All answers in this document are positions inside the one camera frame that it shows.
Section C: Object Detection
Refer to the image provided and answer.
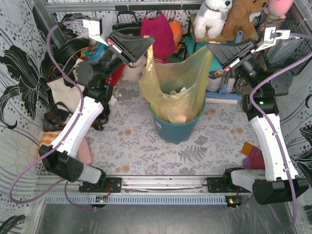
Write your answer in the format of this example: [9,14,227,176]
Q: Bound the blue floor mop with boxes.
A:
[204,30,244,105]

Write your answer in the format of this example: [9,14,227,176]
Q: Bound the yellow trash bag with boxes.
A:
[138,47,213,124]

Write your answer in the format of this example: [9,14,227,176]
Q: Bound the teal trash bin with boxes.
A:
[149,101,206,144]

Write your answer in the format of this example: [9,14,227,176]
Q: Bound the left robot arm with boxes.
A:
[39,31,155,192]

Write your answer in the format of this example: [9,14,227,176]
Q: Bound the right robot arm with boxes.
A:
[207,39,311,205]

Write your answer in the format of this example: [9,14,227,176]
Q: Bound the colourful printed bag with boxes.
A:
[80,41,107,62]

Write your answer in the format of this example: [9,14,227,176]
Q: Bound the cream canvas tote bag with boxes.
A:
[47,77,80,112]

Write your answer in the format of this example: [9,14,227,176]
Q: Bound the crumpled paper trash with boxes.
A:
[170,87,187,96]

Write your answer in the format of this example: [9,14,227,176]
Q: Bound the black leather handbag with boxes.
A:
[112,11,141,36]

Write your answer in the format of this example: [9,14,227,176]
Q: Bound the red cloth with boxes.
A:
[106,63,125,87]

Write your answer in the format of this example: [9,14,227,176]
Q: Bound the cream plush sheep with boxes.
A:
[121,56,147,81]

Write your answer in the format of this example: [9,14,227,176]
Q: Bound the white sneakers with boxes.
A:
[206,71,235,93]

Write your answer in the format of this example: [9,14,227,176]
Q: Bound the magenta fabric hat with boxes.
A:
[140,14,176,59]

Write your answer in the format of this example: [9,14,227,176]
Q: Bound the brown teddy bear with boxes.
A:
[221,0,268,39]

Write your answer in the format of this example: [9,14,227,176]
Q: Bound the silver foil pouch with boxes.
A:
[267,37,304,63]

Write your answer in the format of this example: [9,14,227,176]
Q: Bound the teal folded cloth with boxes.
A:
[183,36,221,72]

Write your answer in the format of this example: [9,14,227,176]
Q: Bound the white plush dog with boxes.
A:
[194,0,233,39]

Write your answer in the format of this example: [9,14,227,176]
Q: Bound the orange plush toy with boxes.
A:
[169,21,183,48]

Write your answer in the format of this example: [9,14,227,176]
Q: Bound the pink plush toy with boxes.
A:
[263,0,293,25]

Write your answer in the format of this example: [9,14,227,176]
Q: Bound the orange checkered cloth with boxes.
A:
[37,131,61,158]

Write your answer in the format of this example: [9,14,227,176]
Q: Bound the pink rolled towel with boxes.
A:
[78,137,93,165]

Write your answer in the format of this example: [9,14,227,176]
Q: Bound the purple orange sock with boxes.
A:
[241,142,265,170]

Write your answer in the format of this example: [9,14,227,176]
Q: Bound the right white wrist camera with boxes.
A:
[255,26,291,52]

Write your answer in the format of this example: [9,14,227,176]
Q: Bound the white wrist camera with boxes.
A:
[255,26,291,52]
[82,19,108,46]

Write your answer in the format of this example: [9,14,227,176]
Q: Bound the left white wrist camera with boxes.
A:
[82,19,108,46]

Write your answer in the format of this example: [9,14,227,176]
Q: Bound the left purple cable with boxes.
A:
[8,20,86,210]

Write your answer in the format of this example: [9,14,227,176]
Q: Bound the black wire basket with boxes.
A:
[254,10,312,76]

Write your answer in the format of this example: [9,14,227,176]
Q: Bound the aluminium front rail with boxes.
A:
[35,174,298,195]

